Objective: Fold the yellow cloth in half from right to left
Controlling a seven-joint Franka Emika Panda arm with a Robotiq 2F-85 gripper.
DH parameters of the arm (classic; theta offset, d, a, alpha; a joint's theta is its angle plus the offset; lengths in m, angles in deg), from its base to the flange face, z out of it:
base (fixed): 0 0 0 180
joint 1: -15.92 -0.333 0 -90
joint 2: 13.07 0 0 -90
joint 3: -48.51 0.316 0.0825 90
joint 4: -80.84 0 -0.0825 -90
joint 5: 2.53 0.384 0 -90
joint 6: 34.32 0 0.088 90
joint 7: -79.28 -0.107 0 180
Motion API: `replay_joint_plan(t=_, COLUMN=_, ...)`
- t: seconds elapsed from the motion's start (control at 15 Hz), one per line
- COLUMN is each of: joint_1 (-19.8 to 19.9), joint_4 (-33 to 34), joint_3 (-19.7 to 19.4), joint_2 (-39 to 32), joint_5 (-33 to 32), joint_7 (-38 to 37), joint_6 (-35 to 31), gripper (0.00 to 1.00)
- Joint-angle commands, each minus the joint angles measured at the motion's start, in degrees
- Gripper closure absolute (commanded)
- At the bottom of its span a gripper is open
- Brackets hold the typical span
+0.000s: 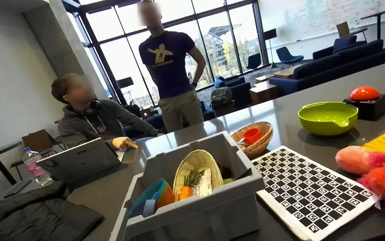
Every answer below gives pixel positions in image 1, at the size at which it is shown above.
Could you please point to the cream oval bowl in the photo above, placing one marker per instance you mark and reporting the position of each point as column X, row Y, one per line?
column 198, row 170

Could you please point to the standing person purple shirt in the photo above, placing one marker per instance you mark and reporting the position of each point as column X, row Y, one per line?
column 176, row 65

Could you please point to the red cup in basket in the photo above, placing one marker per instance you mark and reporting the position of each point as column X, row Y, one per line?
column 252, row 135

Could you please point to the orange fruit in crate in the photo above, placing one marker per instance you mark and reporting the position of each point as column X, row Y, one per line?
column 185, row 191

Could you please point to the woven wicker basket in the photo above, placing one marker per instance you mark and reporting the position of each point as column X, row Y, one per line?
column 260, row 146

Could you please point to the teal orange cups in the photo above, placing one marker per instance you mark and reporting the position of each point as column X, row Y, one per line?
column 154, row 196

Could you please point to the grey plastic crate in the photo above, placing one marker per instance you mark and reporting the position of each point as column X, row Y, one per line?
column 229, row 211

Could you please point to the grey laptop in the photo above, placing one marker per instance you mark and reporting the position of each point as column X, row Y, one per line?
column 82, row 163

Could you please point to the seated person grey hoodie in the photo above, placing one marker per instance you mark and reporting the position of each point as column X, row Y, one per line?
column 86, row 116

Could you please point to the blue armchair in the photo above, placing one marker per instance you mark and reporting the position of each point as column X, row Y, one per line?
column 286, row 57

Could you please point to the green bowl with spout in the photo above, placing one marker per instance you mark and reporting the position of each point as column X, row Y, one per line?
column 328, row 117

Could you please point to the black white checkerboard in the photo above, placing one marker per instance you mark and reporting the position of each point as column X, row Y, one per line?
column 312, row 199

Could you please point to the cardboard box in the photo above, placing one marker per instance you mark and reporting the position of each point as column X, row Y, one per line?
column 39, row 140

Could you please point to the plastic water bottle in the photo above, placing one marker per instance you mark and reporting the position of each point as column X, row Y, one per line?
column 30, row 159

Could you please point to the pink plush toy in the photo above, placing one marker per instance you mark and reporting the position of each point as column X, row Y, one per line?
column 359, row 159

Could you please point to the dark grey jacket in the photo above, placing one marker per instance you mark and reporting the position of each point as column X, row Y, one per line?
column 46, row 214

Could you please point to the red button on black box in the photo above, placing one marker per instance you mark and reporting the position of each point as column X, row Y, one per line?
column 369, row 101

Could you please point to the dark blue sofa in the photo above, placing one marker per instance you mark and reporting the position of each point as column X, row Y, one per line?
column 332, row 67

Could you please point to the dark side table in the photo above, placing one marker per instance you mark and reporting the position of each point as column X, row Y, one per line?
column 3, row 168

